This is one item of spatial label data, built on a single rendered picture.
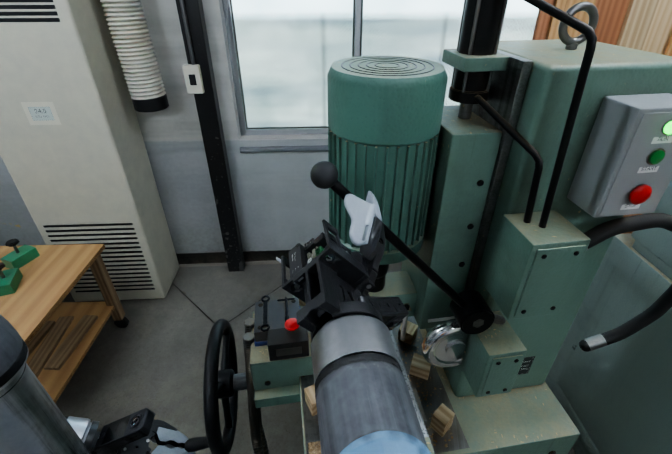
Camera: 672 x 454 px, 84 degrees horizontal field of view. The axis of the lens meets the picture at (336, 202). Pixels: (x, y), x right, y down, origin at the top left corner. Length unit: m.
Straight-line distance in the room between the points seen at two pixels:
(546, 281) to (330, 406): 0.42
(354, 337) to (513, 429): 0.70
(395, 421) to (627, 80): 0.52
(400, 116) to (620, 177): 0.31
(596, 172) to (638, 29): 1.72
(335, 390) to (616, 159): 0.47
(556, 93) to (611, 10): 1.68
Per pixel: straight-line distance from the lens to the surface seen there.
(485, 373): 0.75
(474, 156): 0.61
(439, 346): 0.76
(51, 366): 2.11
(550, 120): 0.59
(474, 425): 0.97
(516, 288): 0.63
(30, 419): 0.68
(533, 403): 1.04
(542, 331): 0.90
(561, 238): 0.62
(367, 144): 0.53
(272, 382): 0.87
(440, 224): 0.65
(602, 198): 0.63
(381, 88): 0.50
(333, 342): 0.33
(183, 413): 1.96
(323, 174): 0.45
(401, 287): 0.80
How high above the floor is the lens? 1.62
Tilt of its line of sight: 31 degrees down
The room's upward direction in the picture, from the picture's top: straight up
